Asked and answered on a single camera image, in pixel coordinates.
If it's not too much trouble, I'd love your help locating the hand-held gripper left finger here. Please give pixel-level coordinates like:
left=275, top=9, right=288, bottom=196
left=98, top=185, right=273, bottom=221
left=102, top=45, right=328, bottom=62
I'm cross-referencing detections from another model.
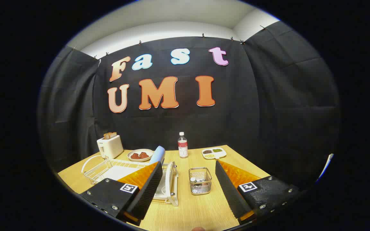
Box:
left=79, top=161, right=163, bottom=227

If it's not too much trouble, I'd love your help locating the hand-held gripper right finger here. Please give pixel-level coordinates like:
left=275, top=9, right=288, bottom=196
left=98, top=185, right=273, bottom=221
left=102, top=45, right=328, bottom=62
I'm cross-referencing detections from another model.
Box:
left=215, top=160, right=301, bottom=225

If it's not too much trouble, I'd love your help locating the metal wire basket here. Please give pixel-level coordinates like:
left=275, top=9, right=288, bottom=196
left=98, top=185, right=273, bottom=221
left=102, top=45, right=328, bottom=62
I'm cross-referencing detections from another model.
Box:
left=189, top=167, right=212, bottom=195

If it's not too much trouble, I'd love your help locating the white dish rack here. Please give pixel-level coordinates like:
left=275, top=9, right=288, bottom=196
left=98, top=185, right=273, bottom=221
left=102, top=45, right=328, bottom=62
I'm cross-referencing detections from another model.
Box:
left=82, top=156, right=179, bottom=206

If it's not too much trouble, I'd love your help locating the blue plate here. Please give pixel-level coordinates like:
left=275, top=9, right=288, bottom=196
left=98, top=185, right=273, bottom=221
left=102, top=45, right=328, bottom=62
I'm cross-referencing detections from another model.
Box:
left=150, top=146, right=166, bottom=166

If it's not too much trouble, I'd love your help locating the white-handled spoon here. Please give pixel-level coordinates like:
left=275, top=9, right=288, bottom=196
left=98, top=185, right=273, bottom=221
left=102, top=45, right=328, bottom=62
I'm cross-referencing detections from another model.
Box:
left=190, top=177, right=205, bottom=193

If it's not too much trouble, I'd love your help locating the white divided dish of beans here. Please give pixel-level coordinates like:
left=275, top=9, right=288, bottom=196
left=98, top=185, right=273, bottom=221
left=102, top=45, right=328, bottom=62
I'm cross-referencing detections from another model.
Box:
left=202, top=147, right=227, bottom=160

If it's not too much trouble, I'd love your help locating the beige plate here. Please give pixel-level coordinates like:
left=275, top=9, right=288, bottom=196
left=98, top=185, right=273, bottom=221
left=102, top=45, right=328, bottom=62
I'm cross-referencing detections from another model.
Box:
left=127, top=149, right=154, bottom=162

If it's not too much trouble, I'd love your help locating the white toaster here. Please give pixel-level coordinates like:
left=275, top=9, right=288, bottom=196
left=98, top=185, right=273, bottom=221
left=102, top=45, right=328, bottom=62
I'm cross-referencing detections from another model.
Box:
left=97, top=135, right=124, bottom=159

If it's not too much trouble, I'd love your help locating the clear bottle with red label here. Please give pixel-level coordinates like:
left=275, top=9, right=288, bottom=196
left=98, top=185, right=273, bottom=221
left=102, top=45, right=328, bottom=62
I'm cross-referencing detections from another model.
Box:
left=178, top=132, right=189, bottom=158

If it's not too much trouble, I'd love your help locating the black backdrop cloth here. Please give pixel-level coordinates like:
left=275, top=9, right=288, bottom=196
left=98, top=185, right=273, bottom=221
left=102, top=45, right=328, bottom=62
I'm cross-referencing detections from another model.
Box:
left=37, top=21, right=341, bottom=190

